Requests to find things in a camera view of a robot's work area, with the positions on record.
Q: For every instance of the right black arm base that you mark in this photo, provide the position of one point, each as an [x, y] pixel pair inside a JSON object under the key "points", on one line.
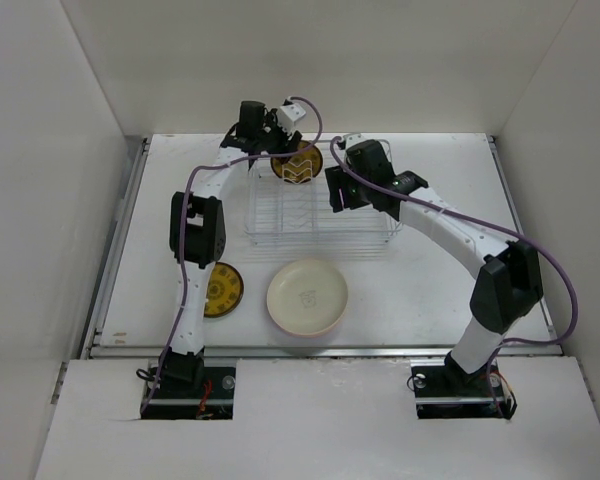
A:
{"points": [[480, 396]]}

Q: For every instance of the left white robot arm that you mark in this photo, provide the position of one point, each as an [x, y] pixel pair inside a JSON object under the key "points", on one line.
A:
{"points": [[197, 225]]}

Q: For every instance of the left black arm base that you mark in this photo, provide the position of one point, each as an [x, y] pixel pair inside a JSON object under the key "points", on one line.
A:
{"points": [[213, 399]]}

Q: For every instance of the beige plastic plate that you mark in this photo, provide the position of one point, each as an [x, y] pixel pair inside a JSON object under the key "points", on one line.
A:
{"points": [[308, 291]]}

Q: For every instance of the yellow black patterned plate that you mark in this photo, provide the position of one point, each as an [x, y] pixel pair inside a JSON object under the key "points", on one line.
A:
{"points": [[225, 291]]}

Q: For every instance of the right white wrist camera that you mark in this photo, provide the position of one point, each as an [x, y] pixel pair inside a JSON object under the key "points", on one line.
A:
{"points": [[352, 139]]}

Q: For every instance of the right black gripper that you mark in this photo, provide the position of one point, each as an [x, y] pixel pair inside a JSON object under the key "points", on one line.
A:
{"points": [[336, 180]]}

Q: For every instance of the white wire dish rack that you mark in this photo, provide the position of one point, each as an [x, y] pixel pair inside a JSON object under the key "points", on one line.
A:
{"points": [[281, 214]]}

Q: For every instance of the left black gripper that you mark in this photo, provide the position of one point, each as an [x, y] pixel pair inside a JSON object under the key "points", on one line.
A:
{"points": [[287, 141]]}

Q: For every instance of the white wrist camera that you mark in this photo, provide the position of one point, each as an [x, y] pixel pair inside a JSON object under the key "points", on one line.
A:
{"points": [[289, 115], [352, 139]]}

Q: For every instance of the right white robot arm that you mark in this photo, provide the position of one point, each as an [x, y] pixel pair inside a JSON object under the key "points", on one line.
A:
{"points": [[507, 276]]}

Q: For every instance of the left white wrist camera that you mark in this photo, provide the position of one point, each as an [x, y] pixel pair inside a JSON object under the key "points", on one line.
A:
{"points": [[289, 115]]}

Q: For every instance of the pink plastic plate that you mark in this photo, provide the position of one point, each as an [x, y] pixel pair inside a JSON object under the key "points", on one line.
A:
{"points": [[304, 330]]}

